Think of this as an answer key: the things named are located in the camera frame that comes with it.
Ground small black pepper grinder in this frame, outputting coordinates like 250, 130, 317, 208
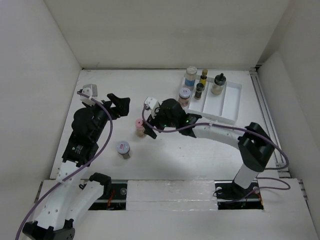
194, 82, 205, 100

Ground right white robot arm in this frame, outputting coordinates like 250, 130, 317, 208
142, 97, 275, 201

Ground yellow bottle cork cap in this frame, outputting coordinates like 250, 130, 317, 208
199, 68, 208, 87

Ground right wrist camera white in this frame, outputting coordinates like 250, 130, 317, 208
143, 97, 160, 119

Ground jar black lid beige contents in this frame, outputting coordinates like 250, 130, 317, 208
211, 73, 227, 96

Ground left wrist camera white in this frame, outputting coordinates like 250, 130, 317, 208
80, 84, 98, 106

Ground tall jar silver lid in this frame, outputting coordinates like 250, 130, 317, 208
184, 66, 198, 91

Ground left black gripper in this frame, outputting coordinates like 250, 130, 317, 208
85, 93, 130, 142

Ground dark jar white lid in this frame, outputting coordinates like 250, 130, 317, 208
116, 140, 131, 160

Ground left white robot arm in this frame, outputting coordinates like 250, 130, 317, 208
21, 93, 131, 240

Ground white divided tray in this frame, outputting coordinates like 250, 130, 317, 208
183, 77, 242, 125

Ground pink lid spice bottle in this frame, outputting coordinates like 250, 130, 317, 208
135, 118, 145, 138

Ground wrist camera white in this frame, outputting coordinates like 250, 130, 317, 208
80, 84, 98, 106
143, 97, 160, 119

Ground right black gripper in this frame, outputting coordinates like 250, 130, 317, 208
143, 104, 179, 138

